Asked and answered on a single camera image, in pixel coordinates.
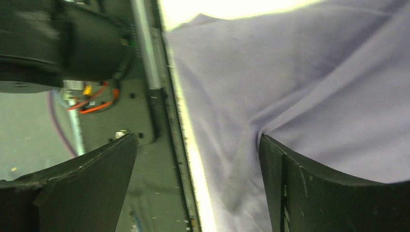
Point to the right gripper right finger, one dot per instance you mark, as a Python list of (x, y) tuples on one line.
[(306, 196)]

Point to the purple t shirt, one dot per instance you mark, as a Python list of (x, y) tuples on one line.
[(330, 80)]

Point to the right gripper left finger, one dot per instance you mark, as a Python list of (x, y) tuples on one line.
[(83, 194)]

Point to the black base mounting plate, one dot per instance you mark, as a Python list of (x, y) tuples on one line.
[(160, 195)]

